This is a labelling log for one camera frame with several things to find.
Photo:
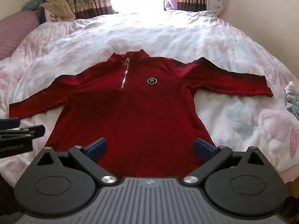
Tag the pink striped pillow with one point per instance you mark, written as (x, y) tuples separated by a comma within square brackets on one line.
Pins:
[(16, 30)]

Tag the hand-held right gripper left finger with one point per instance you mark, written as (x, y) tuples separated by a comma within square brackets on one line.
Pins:
[(99, 148)]

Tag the white printed pillow blue trim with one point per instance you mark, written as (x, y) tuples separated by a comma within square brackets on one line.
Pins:
[(50, 16)]

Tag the teal cloth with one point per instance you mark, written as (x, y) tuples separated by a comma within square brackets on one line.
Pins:
[(33, 3)]

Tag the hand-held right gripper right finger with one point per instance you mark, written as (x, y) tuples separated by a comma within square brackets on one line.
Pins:
[(202, 148)]

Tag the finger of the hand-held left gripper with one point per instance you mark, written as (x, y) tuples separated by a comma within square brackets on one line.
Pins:
[(25, 131), (9, 123)]

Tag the crumpled patterned cloth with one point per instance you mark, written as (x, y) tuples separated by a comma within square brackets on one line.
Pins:
[(293, 100)]

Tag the white floral quilt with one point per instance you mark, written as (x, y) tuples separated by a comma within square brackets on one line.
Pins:
[(177, 35)]

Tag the red zip-neck shirt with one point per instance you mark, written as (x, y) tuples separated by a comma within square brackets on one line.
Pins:
[(140, 112)]

